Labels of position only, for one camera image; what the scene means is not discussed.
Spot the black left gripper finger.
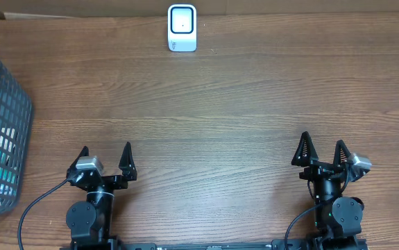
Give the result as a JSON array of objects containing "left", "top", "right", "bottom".
[
  {"left": 75, "top": 146, "right": 89, "bottom": 164},
  {"left": 119, "top": 142, "right": 137, "bottom": 181}
]

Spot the white barcode scanner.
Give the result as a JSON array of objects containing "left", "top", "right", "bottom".
[{"left": 167, "top": 3, "right": 197, "bottom": 52}]

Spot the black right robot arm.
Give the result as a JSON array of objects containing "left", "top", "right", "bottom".
[{"left": 285, "top": 131, "right": 372, "bottom": 249}]

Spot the brown cardboard backboard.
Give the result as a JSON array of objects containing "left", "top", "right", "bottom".
[{"left": 0, "top": 0, "right": 399, "bottom": 19}]

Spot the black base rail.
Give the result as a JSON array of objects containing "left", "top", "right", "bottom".
[{"left": 60, "top": 240, "right": 369, "bottom": 250}]

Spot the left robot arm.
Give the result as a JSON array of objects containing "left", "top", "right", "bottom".
[{"left": 66, "top": 142, "right": 137, "bottom": 249}]

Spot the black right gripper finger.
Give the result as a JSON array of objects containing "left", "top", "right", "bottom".
[
  {"left": 291, "top": 131, "right": 319, "bottom": 166},
  {"left": 333, "top": 140, "right": 351, "bottom": 167}
]

